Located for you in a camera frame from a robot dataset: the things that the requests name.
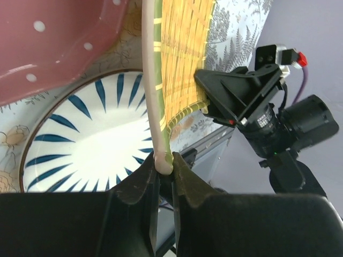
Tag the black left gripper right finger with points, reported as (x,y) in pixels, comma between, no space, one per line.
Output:
(211,223)

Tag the yellow bamboo mat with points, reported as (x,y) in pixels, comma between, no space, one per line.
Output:
(174,39)

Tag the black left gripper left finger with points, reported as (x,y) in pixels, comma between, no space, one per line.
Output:
(119,222)

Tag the pink polka dot plate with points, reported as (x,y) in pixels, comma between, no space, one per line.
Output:
(47,44)

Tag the blue striped plate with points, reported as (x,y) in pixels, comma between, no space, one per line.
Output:
(90,140)

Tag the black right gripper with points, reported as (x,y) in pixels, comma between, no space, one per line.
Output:
(242,98)

